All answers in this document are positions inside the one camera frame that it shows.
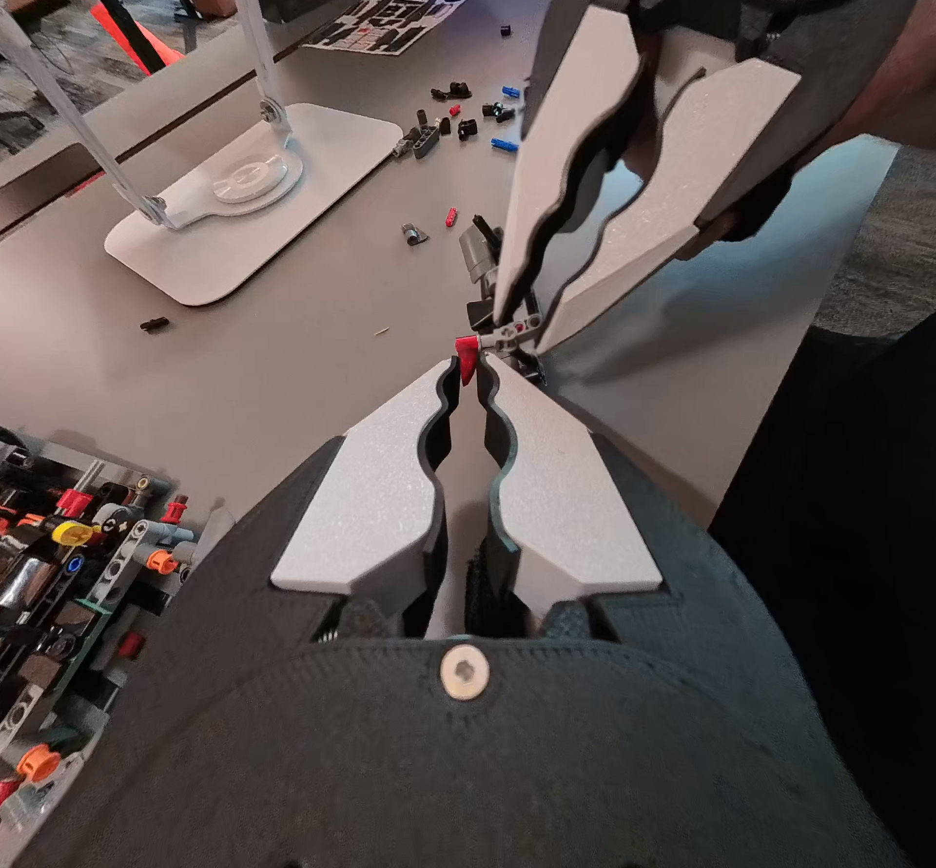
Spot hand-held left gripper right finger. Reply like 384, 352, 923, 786
477, 355, 664, 634

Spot multicoloured lego car model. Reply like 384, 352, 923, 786
0, 428, 236, 810

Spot scattered small lego pieces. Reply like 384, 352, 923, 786
393, 78, 529, 161

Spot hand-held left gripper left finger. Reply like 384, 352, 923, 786
269, 360, 463, 638

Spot white book stand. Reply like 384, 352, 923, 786
0, 0, 405, 308

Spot black sticker sheet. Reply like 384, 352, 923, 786
301, 0, 475, 57

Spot grey lego sub-assembly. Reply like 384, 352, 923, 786
457, 213, 551, 388

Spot person in dark shirt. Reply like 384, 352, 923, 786
709, 312, 936, 868

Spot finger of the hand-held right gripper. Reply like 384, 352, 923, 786
492, 4, 646, 328
536, 58, 805, 359

